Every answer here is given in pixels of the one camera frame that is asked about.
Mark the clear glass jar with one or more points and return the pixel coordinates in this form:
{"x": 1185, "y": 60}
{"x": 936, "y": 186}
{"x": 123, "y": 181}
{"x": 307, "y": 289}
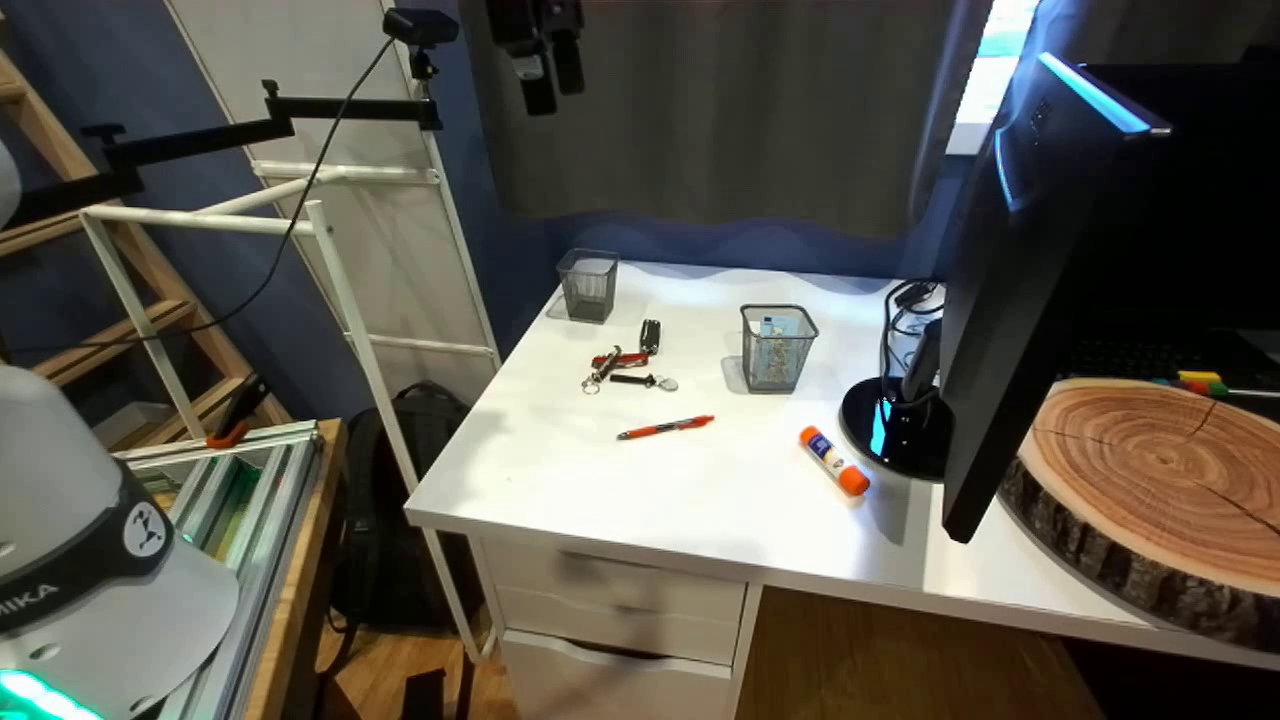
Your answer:
{"x": 913, "y": 329}

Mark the orange pen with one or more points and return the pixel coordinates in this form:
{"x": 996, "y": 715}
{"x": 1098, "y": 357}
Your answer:
{"x": 664, "y": 427}

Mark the white metal rack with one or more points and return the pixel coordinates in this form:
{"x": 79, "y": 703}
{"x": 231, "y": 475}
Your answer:
{"x": 335, "y": 265}

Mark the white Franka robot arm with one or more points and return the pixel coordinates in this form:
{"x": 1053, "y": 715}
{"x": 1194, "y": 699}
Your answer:
{"x": 81, "y": 563}

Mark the white desk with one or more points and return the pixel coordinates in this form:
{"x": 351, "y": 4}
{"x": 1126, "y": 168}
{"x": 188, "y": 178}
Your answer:
{"x": 693, "y": 492}

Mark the orange capped paper glue stick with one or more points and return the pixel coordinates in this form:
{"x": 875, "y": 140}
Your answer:
{"x": 835, "y": 461}

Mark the wooden framed glass panels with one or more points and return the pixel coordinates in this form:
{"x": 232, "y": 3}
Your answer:
{"x": 260, "y": 544}

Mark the black camera on boom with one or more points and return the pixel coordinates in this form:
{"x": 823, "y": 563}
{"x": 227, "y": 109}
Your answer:
{"x": 423, "y": 27}

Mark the small black clip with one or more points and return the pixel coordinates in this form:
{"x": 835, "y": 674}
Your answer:
{"x": 651, "y": 332}

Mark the wooden ladder shelf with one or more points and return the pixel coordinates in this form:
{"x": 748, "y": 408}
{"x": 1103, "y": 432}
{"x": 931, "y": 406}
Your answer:
{"x": 92, "y": 265}

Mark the grey curtain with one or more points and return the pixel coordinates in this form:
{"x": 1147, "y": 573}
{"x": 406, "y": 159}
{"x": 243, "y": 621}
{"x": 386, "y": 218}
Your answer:
{"x": 720, "y": 122}

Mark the white desk drawer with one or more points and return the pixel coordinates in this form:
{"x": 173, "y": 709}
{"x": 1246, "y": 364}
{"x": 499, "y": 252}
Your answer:
{"x": 607, "y": 680}
{"x": 613, "y": 600}

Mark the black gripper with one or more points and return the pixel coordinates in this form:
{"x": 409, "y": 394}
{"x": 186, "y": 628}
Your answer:
{"x": 509, "y": 17}

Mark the round wood slice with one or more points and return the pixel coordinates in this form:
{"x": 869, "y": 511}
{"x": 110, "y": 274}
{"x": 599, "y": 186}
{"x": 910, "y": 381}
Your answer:
{"x": 1162, "y": 503}

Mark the coloured highlighter markers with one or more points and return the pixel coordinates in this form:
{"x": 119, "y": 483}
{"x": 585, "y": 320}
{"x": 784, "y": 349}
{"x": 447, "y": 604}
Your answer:
{"x": 1202, "y": 381}

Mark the black computer monitor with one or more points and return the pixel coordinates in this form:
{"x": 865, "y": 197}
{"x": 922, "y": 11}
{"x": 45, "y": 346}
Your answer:
{"x": 1053, "y": 283}

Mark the black backpack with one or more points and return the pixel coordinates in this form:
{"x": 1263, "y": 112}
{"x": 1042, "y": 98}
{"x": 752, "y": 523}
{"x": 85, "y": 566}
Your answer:
{"x": 392, "y": 523}

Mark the square mesh pen basket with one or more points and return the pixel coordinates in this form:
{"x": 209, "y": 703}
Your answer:
{"x": 779, "y": 349}

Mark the small dark mesh cup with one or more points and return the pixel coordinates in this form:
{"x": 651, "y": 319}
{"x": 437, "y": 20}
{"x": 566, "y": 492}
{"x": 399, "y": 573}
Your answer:
{"x": 591, "y": 289}

